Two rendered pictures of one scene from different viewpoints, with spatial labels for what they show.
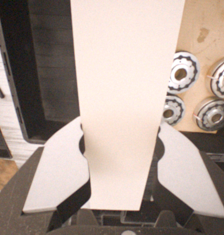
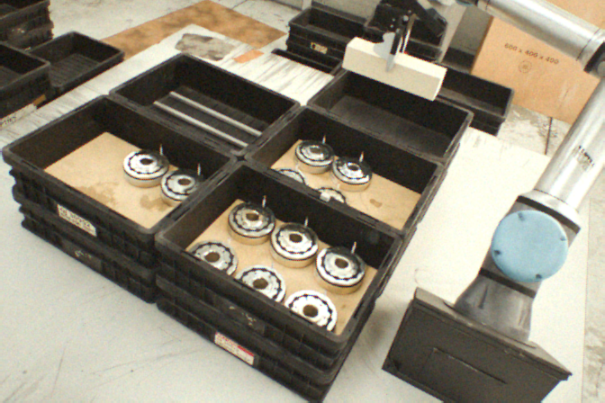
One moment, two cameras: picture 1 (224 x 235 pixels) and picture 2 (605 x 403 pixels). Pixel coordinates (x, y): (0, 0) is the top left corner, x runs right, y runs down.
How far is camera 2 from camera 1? 1.30 m
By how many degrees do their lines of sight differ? 47
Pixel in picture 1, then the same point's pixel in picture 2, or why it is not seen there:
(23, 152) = (293, 72)
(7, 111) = not seen: hidden behind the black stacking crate
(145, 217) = (160, 73)
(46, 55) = (399, 122)
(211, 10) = (393, 212)
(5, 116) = not seen: hidden behind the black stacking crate
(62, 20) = (419, 140)
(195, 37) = (375, 198)
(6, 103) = not seen: hidden behind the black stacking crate
